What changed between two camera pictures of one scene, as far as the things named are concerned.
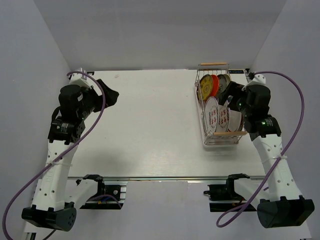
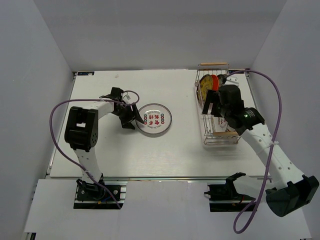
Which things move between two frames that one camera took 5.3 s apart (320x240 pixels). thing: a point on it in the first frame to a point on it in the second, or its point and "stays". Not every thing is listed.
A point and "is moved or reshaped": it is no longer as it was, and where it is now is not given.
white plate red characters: [211, 116] to [157, 118]
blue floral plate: [222, 83] stays
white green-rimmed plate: [234, 120] is moved or reshaped
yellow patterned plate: [204, 88] stays
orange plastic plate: [215, 85] stays
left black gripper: [111, 96] to [126, 122]
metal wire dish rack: [219, 115] stays
